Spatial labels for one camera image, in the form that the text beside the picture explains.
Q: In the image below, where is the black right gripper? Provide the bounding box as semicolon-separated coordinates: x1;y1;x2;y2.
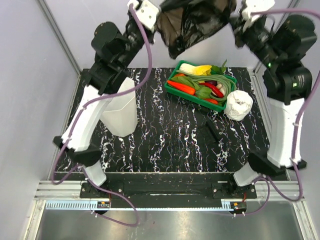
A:
225;13;281;68

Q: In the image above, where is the white faceted trash bin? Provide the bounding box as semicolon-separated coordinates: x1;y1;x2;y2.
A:
99;91;138;138

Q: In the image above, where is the black trash bag roll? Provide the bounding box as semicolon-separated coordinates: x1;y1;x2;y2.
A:
199;121;222;144

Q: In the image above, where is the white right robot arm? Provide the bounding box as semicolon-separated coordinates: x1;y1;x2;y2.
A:
227;14;317;198

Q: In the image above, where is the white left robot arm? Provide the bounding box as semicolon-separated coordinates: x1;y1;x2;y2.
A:
53;17;154;198

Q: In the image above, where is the white and yellow cabbage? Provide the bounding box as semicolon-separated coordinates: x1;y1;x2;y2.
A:
179;63;212;76

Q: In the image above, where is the red chili pepper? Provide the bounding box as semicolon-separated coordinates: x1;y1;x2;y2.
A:
200;82;224;98

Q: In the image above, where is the crumpled white paper ball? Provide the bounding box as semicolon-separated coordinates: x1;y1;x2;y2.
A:
224;90;253;121

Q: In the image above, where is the orange carrot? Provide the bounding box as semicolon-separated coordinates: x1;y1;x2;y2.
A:
167;80;196;96

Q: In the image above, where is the green leafy vegetable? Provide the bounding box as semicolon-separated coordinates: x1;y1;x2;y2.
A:
170;76;212;99

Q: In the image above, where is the green plastic vegetable tray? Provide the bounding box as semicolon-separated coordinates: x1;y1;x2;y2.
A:
164;60;237;112

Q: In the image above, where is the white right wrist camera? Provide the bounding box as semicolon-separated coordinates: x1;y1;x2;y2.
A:
240;0;275;31

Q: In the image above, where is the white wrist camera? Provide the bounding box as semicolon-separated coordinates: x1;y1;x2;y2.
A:
240;0;275;31
127;0;161;33

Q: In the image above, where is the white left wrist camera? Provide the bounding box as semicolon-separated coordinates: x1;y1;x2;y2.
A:
127;0;161;33

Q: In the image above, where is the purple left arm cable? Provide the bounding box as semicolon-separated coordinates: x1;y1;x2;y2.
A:
49;4;153;227

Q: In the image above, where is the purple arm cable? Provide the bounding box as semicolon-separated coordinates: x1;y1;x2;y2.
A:
49;4;153;227
233;8;320;216

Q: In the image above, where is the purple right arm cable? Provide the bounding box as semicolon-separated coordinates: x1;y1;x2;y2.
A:
233;8;320;216

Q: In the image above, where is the aluminium rail with slots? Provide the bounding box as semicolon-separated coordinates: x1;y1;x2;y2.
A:
34;179;307;211

